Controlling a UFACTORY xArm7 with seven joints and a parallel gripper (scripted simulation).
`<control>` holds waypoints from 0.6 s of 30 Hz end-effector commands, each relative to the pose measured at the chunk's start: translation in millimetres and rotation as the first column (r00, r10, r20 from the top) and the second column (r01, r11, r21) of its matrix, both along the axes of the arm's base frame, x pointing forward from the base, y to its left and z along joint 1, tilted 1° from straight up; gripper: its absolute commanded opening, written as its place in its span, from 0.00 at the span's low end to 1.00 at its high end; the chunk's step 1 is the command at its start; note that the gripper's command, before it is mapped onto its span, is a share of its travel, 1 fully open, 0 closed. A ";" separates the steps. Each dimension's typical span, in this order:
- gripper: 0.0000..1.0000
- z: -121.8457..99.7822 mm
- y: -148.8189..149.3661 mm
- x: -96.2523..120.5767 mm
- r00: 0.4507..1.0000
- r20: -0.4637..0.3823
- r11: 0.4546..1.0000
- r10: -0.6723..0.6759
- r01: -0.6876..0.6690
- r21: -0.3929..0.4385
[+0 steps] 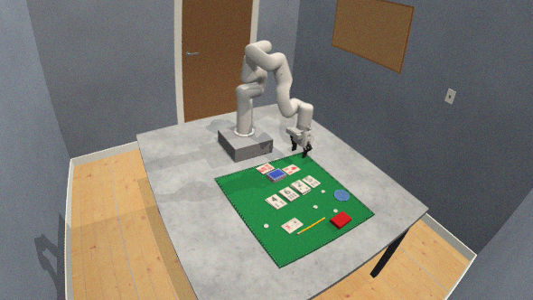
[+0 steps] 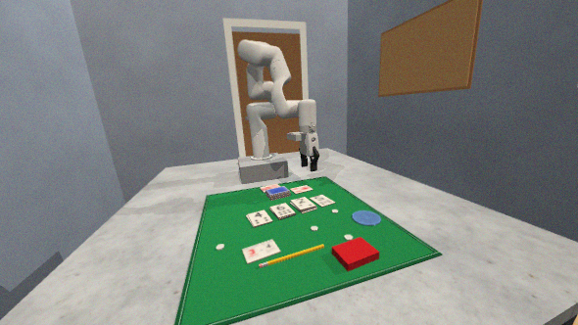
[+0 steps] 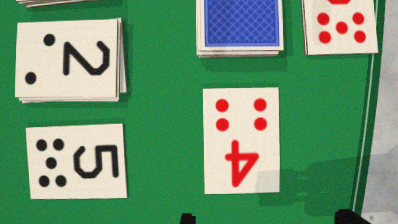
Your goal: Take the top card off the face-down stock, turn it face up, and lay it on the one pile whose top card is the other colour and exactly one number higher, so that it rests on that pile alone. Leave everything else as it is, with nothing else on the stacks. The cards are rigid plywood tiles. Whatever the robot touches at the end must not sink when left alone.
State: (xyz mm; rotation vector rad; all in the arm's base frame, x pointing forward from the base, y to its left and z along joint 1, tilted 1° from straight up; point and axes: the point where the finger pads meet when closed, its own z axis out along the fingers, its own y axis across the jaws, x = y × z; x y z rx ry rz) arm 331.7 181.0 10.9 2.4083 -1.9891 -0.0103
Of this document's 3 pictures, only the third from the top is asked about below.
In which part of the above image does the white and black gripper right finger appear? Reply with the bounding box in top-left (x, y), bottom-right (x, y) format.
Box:
top-left (334, 209), bottom-right (371, 224)

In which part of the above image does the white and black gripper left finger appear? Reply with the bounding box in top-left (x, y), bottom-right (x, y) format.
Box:
top-left (180, 213), bottom-right (196, 224)

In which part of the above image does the blue-backed playing card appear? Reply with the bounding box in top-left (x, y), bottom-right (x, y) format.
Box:
top-left (200, 0), bottom-right (284, 52)

